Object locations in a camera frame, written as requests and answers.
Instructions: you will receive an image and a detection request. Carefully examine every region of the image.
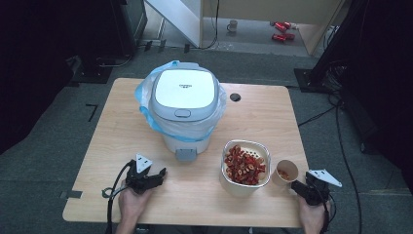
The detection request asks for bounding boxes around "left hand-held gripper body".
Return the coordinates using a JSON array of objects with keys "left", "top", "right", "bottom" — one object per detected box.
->
[{"left": 125, "top": 153, "right": 154, "bottom": 196}]

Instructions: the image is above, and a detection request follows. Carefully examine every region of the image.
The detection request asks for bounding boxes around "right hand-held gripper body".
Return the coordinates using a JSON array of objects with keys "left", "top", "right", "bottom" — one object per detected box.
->
[{"left": 305, "top": 169, "right": 343, "bottom": 207}]

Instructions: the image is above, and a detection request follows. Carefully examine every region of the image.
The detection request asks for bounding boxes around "brown paper cup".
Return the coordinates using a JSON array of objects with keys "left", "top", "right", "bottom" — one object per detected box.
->
[{"left": 271, "top": 159, "right": 299, "bottom": 187}]

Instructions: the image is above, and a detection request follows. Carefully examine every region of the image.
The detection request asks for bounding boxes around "blue and white trash bag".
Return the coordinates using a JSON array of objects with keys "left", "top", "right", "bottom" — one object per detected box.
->
[{"left": 133, "top": 59, "right": 228, "bottom": 143}]

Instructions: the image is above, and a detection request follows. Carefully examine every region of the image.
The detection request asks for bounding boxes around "white pedal trash can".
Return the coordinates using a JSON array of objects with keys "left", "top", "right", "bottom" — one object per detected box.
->
[{"left": 148, "top": 67, "right": 221, "bottom": 163}]

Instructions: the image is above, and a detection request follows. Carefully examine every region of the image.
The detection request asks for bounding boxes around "person's left hand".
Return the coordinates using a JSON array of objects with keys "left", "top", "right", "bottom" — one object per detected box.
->
[{"left": 117, "top": 185, "right": 154, "bottom": 226}]

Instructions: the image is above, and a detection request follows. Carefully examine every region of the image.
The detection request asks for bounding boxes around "person's right hand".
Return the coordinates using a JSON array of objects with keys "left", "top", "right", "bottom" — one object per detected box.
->
[{"left": 298, "top": 195, "right": 331, "bottom": 230}]

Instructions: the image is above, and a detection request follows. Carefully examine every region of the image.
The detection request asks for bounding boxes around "white strainer bowl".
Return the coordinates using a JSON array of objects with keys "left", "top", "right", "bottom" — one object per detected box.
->
[{"left": 218, "top": 139, "right": 272, "bottom": 198}]

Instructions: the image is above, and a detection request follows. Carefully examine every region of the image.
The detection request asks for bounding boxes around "pile of red date slices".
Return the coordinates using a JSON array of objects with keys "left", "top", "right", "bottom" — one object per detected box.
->
[{"left": 223, "top": 144, "right": 267, "bottom": 186}]

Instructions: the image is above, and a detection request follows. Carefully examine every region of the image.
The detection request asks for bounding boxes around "black stand base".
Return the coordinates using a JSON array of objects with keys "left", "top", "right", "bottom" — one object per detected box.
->
[{"left": 293, "top": 67, "right": 325, "bottom": 95}]

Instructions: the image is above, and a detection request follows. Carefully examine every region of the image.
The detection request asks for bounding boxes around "black floor plate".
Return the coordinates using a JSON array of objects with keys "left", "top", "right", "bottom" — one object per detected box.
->
[{"left": 71, "top": 64, "right": 114, "bottom": 85}]

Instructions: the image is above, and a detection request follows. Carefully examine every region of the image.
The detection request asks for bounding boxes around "red can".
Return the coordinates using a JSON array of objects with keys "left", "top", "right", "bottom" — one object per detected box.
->
[{"left": 274, "top": 21, "right": 292, "bottom": 32}]

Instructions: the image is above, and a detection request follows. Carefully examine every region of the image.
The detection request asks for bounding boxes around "black cabinet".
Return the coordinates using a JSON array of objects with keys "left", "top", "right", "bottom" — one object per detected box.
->
[{"left": 110, "top": 0, "right": 149, "bottom": 57}]

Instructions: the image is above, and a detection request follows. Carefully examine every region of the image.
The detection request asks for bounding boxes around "slanted white board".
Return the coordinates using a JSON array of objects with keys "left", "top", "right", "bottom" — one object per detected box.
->
[{"left": 144, "top": 0, "right": 202, "bottom": 48}]

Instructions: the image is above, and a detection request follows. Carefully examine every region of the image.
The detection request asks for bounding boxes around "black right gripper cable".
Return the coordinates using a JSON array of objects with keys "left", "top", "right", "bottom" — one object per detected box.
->
[{"left": 319, "top": 193, "right": 338, "bottom": 234}]

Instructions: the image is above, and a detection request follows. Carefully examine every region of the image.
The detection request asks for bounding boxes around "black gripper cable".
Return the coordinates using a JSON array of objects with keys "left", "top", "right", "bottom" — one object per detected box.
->
[
  {"left": 101, "top": 159, "right": 135, "bottom": 234},
  {"left": 319, "top": 193, "right": 338, "bottom": 234}
]

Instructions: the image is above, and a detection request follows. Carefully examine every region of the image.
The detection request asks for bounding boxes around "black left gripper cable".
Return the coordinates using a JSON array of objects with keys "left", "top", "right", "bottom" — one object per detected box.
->
[{"left": 101, "top": 159, "right": 135, "bottom": 234}]

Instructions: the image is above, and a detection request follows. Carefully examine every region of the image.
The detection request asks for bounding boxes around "long black floor cable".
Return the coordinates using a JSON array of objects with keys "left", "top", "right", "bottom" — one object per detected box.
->
[{"left": 335, "top": 97, "right": 363, "bottom": 234}]

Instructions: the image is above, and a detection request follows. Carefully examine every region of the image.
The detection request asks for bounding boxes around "short black floor cable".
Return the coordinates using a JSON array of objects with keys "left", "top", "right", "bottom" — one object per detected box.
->
[{"left": 297, "top": 105, "right": 339, "bottom": 128}]

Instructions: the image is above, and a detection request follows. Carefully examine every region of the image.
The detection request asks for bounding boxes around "hanging black cable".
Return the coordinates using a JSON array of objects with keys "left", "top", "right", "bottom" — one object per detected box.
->
[{"left": 198, "top": 0, "right": 221, "bottom": 51}]

